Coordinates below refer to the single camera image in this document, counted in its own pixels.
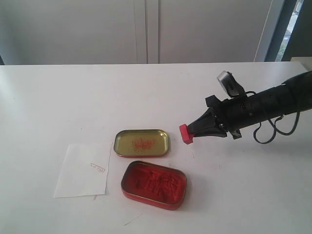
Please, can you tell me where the beige adjacent table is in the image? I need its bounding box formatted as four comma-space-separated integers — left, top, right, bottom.
291, 57, 312, 71

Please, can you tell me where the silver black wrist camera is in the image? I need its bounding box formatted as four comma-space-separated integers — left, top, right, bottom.
217, 71, 246, 98

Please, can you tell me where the white paper sheet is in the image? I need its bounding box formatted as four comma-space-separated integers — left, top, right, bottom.
54, 143, 112, 198

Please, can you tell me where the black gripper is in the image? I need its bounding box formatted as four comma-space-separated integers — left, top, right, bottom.
189, 72, 312, 138

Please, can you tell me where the red stamp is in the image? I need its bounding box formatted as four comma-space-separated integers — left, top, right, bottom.
179, 124, 194, 145

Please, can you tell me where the red ink pad tin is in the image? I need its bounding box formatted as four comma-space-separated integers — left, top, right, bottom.
121, 160, 187, 210

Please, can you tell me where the gold tin lid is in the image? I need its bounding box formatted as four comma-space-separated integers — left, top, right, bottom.
114, 129, 170, 157

